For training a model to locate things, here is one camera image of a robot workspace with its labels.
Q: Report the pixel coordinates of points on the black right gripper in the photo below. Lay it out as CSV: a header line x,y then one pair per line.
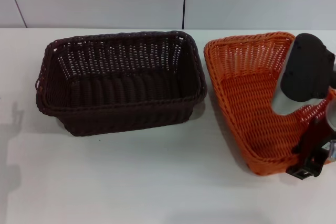
x,y
322,142

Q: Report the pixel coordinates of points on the orange woven basket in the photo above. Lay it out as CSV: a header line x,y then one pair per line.
x,y
244,98

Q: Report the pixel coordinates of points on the dark brown woven basket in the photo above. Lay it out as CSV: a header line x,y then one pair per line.
x,y
118,95

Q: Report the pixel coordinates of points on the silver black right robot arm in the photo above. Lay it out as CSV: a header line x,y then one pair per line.
x,y
302,64

